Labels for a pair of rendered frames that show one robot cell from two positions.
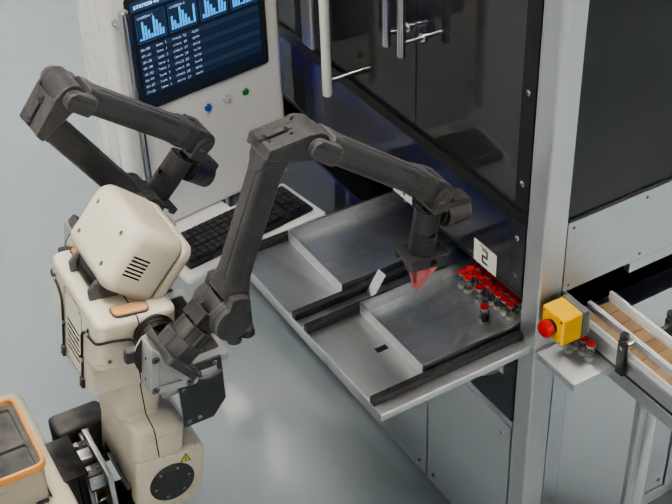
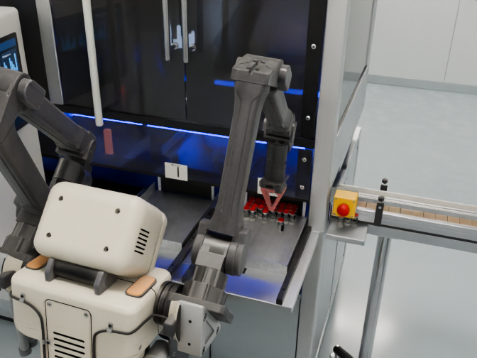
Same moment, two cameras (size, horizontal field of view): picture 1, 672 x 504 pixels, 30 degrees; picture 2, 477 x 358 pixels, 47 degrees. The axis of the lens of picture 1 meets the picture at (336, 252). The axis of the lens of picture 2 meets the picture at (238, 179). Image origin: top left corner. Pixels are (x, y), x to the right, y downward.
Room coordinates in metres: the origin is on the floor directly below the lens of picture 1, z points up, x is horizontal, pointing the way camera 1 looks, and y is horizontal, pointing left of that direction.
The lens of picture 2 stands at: (1.14, 0.83, 1.90)
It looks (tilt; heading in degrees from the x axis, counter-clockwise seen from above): 28 degrees down; 317
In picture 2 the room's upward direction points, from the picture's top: 1 degrees clockwise
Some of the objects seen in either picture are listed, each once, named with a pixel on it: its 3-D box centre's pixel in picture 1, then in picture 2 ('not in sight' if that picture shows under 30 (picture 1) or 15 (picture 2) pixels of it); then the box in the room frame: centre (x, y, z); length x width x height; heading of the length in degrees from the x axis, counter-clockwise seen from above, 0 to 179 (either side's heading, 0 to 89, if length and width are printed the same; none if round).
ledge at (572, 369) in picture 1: (579, 359); (348, 229); (2.07, -0.53, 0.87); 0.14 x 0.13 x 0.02; 120
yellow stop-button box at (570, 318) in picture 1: (564, 320); (345, 202); (2.06, -0.49, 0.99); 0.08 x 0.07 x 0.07; 120
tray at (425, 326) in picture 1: (451, 312); (260, 232); (2.22, -0.26, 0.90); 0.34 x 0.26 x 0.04; 120
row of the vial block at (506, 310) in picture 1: (490, 293); (270, 214); (2.28, -0.36, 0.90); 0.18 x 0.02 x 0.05; 30
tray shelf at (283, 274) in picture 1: (386, 293); (205, 240); (2.34, -0.12, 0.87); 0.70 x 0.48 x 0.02; 30
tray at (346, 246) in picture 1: (372, 239); (167, 214); (2.52, -0.09, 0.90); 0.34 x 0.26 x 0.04; 120
